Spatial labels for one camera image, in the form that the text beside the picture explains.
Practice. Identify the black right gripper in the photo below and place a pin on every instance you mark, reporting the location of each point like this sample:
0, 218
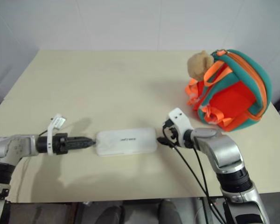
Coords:
175, 137

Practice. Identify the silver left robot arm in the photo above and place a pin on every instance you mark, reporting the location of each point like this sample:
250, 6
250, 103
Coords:
14, 145

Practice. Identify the white rectangular box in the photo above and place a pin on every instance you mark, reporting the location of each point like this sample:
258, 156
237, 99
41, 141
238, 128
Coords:
126, 141

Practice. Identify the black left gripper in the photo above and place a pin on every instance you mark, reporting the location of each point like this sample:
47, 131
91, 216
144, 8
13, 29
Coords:
60, 144

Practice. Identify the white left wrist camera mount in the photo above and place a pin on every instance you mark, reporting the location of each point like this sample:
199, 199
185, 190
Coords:
57, 121

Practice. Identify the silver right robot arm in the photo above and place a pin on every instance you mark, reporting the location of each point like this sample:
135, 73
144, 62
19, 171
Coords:
221, 147

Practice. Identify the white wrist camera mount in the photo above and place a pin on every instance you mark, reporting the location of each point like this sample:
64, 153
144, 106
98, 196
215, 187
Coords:
180, 121
57, 121

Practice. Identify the orange and teal backpack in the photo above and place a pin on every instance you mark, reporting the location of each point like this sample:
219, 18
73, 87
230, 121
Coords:
233, 100

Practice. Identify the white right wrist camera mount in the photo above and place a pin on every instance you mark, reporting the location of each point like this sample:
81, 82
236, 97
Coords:
180, 121

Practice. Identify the dark rounded shape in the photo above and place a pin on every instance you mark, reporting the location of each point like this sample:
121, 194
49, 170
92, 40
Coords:
110, 214

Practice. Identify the brown teddy bear plush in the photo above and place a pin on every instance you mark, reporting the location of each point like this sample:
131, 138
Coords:
199, 65

